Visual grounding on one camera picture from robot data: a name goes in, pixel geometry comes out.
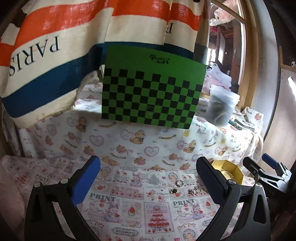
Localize wooden window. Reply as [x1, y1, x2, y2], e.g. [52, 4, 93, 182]
[207, 0, 259, 112]

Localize white plastic bag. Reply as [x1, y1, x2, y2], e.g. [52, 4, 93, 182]
[205, 63, 232, 90]

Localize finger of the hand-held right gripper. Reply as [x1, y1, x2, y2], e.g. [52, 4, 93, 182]
[262, 153, 287, 177]
[242, 156, 269, 184]

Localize bear print cloth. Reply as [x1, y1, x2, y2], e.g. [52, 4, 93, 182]
[14, 83, 264, 176]

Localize white flat device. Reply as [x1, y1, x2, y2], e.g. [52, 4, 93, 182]
[235, 118, 256, 131]

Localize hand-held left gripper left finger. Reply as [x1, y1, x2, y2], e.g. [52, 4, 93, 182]
[24, 155, 101, 241]

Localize clear plastic bag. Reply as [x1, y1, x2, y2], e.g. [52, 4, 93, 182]
[209, 0, 241, 26]

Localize wooden board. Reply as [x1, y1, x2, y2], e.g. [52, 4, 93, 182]
[264, 46, 296, 163]

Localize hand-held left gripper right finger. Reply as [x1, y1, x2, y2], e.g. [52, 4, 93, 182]
[196, 157, 271, 241]

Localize gold octagonal box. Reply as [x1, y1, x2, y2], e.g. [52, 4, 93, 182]
[211, 159, 244, 186]

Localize cake print cloth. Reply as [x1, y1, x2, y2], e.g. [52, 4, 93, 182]
[0, 155, 259, 241]

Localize clear plastic lidded container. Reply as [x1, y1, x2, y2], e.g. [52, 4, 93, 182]
[205, 85, 240, 127]

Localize green checkered box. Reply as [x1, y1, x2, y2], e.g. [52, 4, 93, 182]
[101, 44, 208, 129]

